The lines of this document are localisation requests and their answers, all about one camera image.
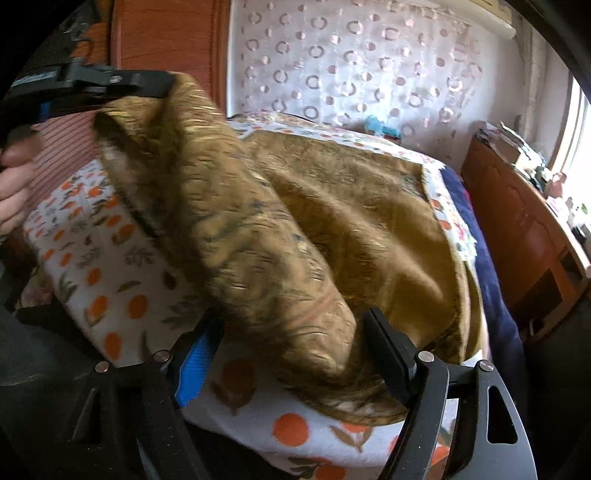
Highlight window with wooden frame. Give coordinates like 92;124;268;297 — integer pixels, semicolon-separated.
551;76;590;188

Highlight gathered patterned window curtain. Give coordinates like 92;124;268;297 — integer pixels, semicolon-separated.
513;14;548;142

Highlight beige wall air conditioner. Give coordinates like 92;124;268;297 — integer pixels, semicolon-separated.
436;0;516;40

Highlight stack of papers and boxes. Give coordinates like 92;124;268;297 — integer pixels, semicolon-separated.
476;121;545;170

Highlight pink figurine on cabinet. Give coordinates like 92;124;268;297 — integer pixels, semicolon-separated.
544;172;567;198

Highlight sheer circle-pattern curtain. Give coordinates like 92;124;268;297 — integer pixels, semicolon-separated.
228;1;483;157

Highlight teal item on box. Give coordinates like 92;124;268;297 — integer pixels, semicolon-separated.
363;115;402;142

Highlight golden brown patterned garment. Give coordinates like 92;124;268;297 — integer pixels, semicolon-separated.
94;75;489;425

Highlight red-brown louvered wooden wardrobe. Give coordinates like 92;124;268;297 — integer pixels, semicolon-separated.
29;0;231;207

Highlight person's left hand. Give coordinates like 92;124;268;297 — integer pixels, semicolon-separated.
0;127;43;237

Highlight dark blue blanket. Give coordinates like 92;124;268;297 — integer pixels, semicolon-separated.
441;167;523;377

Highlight pink floral quilt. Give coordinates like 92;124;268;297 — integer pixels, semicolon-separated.
228;111;477;262

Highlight small bottles on cabinet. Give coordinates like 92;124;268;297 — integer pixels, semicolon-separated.
565;196;590;244

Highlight long wooden side cabinet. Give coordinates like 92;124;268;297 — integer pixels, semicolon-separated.
461;137;590;341

